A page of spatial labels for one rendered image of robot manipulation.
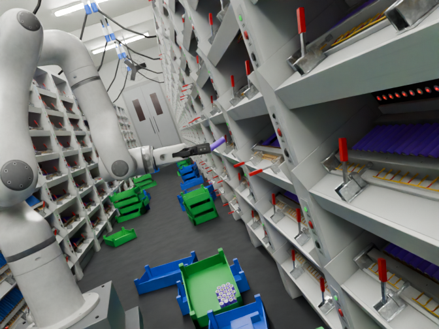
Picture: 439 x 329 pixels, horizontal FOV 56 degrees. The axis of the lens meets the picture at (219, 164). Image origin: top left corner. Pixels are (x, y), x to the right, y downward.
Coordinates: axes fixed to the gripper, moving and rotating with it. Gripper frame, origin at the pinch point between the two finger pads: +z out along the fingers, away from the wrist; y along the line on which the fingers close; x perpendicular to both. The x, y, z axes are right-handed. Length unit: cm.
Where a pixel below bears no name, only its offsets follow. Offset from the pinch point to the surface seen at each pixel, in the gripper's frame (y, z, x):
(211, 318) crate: 16, -8, 61
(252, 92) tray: -26.2, 12.9, -12.5
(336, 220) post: -52, 19, 16
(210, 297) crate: 35, -7, 61
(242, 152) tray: 17.2, 14.4, 4.7
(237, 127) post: 17.4, 14.3, -4.2
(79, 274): 159, -90, 75
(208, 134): 157, 15, -2
